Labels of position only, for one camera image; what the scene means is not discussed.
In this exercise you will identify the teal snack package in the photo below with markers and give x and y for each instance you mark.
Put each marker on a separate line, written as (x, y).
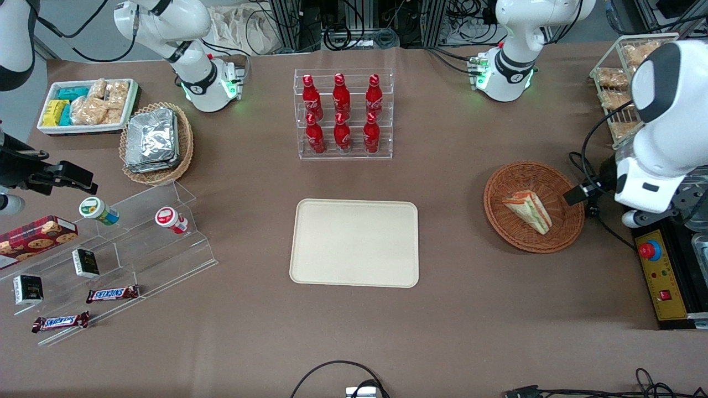
(66, 116)
(73, 93)

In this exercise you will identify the white rectangular plastic bin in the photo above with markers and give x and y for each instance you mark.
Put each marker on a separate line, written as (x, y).
(88, 129)

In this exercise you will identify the aluminium frame post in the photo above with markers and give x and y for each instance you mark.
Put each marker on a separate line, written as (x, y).
(293, 25)
(434, 22)

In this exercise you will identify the red tartan cookie box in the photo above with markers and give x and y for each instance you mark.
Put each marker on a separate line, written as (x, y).
(38, 237)

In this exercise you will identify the black and yellow control box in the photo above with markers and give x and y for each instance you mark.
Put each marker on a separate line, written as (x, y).
(666, 293)

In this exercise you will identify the clear acrylic stepped display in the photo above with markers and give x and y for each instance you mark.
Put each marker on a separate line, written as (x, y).
(160, 260)

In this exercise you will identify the clear bag of crackers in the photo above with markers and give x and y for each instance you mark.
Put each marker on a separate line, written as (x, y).
(88, 111)
(633, 54)
(114, 116)
(117, 94)
(615, 100)
(610, 77)
(622, 130)
(97, 88)

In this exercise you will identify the plastic-wrapped triangle sandwich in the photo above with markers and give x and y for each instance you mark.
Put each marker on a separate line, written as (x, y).
(528, 210)

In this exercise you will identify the white cloth bag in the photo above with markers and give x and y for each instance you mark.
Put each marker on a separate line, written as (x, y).
(243, 30)

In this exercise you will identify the red emergency stop button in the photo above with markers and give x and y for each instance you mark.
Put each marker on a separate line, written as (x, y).
(650, 250)

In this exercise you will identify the red cola bottle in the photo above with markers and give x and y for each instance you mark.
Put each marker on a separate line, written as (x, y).
(371, 137)
(315, 138)
(311, 102)
(342, 137)
(341, 98)
(374, 98)

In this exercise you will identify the small silver device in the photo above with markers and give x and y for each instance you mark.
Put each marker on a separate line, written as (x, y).
(362, 393)

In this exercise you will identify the oval light wicker basket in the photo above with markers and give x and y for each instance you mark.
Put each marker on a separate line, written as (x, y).
(185, 146)

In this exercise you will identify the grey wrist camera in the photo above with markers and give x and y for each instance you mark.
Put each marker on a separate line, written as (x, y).
(631, 219)
(11, 204)

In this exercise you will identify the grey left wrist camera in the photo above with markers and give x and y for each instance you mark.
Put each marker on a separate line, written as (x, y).
(631, 219)

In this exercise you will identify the red-lid yogurt cup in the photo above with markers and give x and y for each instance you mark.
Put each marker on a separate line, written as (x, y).
(168, 218)

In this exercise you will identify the clear acrylic bottle rack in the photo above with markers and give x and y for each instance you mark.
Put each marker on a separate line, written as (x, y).
(357, 156)

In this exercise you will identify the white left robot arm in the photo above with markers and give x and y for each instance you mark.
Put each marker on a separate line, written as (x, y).
(664, 138)

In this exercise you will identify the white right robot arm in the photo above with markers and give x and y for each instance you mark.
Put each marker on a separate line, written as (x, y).
(199, 83)

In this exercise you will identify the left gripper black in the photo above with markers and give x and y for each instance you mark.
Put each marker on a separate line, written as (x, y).
(607, 176)

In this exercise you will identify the green-lid yogurt cup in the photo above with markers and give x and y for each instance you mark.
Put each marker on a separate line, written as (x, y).
(97, 210)

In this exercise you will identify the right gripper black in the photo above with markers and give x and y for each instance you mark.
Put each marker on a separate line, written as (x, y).
(15, 167)

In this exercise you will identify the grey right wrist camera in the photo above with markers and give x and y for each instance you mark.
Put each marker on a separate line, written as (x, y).
(11, 204)

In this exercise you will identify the round brown wicker basket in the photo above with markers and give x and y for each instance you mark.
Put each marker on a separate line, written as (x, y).
(514, 177)

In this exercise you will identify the Snickers chocolate bar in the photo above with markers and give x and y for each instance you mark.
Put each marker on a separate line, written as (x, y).
(113, 294)
(61, 321)

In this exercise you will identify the small black carton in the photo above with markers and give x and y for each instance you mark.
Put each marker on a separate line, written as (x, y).
(27, 290)
(86, 263)

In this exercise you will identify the pale rectangular serving tray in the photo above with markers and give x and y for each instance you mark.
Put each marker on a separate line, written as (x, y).
(354, 243)

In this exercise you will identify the silver foil container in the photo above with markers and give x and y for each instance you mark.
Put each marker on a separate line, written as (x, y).
(150, 141)

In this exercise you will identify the yellow snack package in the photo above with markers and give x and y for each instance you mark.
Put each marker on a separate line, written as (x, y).
(54, 113)

